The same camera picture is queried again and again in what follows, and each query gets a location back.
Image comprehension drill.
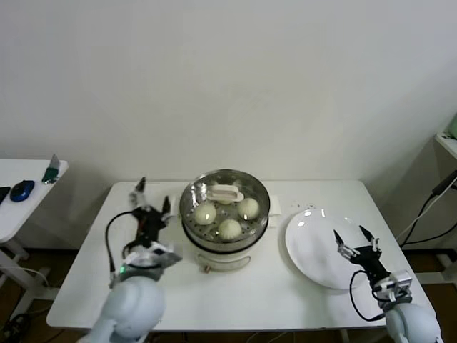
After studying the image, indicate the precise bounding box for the thin black wall cable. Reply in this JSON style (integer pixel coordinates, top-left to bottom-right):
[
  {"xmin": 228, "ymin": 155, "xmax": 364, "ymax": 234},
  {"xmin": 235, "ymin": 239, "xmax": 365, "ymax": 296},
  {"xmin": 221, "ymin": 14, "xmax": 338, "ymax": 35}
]
[{"xmin": 399, "ymin": 219, "xmax": 457, "ymax": 247}]

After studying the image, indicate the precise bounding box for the mint green appliance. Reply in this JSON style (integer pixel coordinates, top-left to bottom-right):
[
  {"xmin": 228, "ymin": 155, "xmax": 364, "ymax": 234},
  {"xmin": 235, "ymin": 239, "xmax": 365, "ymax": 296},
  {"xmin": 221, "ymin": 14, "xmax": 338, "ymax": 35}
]
[{"xmin": 442, "ymin": 110, "xmax": 457, "ymax": 140}]

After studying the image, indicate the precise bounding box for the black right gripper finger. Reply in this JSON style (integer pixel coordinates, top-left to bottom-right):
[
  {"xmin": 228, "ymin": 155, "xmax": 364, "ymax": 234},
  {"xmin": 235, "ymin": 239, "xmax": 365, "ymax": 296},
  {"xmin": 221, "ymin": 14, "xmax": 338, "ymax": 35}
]
[
  {"xmin": 359, "ymin": 224, "xmax": 381, "ymax": 254},
  {"xmin": 333, "ymin": 229, "xmax": 361, "ymax": 259}
]

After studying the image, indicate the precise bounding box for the white floor cable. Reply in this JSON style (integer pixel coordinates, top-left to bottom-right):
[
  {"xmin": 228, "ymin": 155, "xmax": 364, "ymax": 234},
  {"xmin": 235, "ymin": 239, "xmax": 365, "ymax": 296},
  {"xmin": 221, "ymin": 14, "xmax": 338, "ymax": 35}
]
[{"xmin": 16, "ymin": 266, "xmax": 50, "ymax": 287}]

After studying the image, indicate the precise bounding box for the blue computer mouse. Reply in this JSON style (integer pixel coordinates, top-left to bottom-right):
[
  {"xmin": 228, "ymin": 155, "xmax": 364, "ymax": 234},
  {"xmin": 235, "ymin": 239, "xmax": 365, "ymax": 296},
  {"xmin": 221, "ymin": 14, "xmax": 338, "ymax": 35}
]
[{"xmin": 9, "ymin": 181, "xmax": 35, "ymax": 203}]

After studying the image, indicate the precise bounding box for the white shelf desk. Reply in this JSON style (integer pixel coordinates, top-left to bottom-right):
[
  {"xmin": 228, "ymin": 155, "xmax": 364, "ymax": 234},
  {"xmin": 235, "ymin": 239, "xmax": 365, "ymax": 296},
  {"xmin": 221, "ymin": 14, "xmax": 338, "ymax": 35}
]
[{"xmin": 413, "ymin": 131, "xmax": 457, "ymax": 285}]

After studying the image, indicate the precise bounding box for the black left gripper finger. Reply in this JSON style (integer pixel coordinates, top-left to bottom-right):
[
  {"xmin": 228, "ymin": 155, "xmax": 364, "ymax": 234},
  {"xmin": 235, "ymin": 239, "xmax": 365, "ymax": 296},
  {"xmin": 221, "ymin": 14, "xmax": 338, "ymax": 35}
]
[
  {"xmin": 159, "ymin": 195, "xmax": 173, "ymax": 223},
  {"xmin": 129, "ymin": 177, "xmax": 149, "ymax": 212}
]

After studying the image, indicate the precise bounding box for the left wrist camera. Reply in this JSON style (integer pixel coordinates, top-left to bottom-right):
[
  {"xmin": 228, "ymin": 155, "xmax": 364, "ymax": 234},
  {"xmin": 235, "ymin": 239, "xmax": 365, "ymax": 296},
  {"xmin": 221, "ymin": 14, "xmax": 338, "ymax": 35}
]
[{"xmin": 149, "ymin": 242, "xmax": 184, "ymax": 268}]

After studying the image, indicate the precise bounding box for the black floor cable bundle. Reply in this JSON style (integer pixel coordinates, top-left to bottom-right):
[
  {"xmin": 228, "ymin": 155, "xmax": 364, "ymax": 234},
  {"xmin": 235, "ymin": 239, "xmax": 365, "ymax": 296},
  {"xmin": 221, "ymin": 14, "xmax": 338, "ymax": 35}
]
[{"xmin": 6, "ymin": 312, "xmax": 35, "ymax": 343}]

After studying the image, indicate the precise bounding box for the green handled scraper tool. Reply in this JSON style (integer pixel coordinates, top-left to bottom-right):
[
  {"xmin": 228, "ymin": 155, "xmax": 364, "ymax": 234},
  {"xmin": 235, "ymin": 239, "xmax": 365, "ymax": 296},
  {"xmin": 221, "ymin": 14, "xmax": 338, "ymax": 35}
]
[{"xmin": 40, "ymin": 154, "xmax": 61, "ymax": 185}]

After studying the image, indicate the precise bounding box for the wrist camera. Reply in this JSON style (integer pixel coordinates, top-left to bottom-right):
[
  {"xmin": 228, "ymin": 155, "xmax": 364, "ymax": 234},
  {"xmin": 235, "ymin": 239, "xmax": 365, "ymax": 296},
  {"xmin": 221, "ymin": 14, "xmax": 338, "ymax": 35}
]
[
  {"xmin": 149, "ymin": 242, "xmax": 184, "ymax": 268},
  {"xmin": 387, "ymin": 270, "xmax": 412, "ymax": 298}
]

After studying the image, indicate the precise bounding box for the white side table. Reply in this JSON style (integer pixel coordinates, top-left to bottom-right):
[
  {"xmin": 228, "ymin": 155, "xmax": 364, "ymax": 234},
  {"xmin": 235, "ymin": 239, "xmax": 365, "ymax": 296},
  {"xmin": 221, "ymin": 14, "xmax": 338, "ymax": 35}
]
[{"xmin": 0, "ymin": 159, "xmax": 69, "ymax": 287}]

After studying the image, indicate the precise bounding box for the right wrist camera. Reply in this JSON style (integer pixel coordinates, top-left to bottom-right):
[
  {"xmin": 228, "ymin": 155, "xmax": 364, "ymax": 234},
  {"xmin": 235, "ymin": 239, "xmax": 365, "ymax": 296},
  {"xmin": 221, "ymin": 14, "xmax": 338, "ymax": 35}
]
[{"xmin": 387, "ymin": 270, "xmax": 412, "ymax": 298}]

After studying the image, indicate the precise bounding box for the perforated stainless steel steamer basket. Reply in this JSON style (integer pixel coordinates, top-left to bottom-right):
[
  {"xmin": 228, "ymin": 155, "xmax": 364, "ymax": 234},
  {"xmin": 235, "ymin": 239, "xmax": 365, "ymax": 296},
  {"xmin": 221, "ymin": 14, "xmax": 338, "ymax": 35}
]
[{"xmin": 178, "ymin": 169, "xmax": 271, "ymax": 253}]

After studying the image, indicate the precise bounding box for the large white round plate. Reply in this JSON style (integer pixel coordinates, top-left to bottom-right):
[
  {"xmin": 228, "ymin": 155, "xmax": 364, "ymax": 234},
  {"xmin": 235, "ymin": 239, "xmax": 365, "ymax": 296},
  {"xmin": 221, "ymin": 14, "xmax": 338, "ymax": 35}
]
[{"xmin": 284, "ymin": 208, "xmax": 375, "ymax": 289}]

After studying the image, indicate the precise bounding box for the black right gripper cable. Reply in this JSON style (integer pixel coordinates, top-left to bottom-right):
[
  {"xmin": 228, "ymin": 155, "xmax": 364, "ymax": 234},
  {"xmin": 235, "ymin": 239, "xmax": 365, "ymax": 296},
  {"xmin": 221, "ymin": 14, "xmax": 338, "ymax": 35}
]
[{"xmin": 348, "ymin": 270, "xmax": 388, "ymax": 321}]

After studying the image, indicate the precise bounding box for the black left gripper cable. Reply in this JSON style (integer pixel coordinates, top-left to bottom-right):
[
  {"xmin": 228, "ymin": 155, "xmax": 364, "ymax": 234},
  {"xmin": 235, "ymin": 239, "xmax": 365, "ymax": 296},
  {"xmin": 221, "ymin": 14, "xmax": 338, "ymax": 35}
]
[{"xmin": 104, "ymin": 210, "xmax": 140, "ymax": 287}]

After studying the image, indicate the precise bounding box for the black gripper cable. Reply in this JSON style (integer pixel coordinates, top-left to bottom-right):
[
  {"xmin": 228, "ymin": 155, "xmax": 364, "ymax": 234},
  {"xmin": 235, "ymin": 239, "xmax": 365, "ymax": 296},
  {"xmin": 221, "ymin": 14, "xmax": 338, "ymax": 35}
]
[
  {"xmin": 348, "ymin": 270, "xmax": 388, "ymax": 321},
  {"xmin": 104, "ymin": 210, "xmax": 140, "ymax": 287}
]

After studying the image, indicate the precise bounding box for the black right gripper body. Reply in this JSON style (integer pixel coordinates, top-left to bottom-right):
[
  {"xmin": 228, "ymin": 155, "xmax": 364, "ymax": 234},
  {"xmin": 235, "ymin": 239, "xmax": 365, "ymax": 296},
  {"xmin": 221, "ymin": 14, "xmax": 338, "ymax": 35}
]
[{"xmin": 351, "ymin": 245, "xmax": 392, "ymax": 287}]

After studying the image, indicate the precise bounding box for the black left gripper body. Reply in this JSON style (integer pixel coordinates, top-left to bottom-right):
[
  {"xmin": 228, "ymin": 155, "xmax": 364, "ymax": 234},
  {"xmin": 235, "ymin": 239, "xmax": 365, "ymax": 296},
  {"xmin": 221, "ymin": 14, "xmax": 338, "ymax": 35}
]
[{"xmin": 133, "ymin": 207, "xmax": 169, "ymax": 248}]

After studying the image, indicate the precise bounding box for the white wall cable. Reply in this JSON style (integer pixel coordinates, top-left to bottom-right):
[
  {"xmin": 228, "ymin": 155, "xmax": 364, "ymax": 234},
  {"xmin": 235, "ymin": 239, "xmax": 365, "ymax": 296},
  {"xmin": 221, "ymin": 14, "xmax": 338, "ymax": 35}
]
[{"xmin": 396, "ymin": 192, "xmax": 441, "ymax": 244}]

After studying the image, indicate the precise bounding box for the white electric cooker base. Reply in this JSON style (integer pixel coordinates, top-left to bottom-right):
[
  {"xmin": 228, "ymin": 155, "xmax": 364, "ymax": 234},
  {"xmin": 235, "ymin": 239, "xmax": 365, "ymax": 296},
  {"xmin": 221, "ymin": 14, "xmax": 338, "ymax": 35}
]
[{"xmin": 168, "ymin": 194, "xmax": 282, "ymax": 275}]

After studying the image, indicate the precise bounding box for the black power cable with plug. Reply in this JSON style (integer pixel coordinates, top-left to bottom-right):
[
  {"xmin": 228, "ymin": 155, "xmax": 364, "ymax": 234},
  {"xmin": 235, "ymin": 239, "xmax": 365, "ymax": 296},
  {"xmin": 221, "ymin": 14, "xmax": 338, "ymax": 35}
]
[{"xmin": 398, "ymin": 169, "xmax": 457, "ymax": 249}]

